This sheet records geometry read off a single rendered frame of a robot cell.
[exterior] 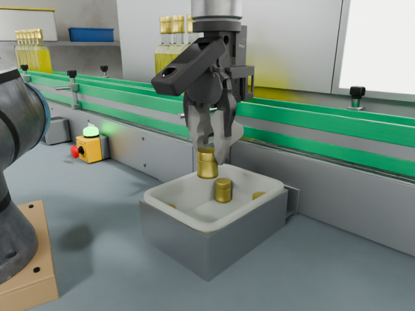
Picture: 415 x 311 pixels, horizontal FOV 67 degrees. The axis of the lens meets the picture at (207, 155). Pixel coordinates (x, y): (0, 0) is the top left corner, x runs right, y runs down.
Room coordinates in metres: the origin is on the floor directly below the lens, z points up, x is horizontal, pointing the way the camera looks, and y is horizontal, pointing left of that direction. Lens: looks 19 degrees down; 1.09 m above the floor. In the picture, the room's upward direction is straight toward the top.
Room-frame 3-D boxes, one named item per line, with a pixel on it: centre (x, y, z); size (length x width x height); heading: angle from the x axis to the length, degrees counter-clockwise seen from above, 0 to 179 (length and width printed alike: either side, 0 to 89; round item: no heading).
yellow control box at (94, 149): (0.92, 0.35, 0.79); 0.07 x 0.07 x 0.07; 46
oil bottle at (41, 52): (1.64, 0.82, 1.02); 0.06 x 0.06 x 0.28; 46
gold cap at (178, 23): (0.92, 0.08, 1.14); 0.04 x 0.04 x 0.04
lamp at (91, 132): (0.93, 0.35, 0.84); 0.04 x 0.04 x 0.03
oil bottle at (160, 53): (0.97, 0.12, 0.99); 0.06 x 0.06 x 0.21; 46
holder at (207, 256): (0.54, -0.03, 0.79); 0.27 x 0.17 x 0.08; 136
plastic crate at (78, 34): (3.05, 1.05, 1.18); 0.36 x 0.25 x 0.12; 119
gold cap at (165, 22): (0.97, 0.12, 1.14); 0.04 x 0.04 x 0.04
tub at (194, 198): (0.52, -0.02, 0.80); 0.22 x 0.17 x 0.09; 136
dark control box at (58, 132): (1.12, 0.56, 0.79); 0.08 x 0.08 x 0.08; 46
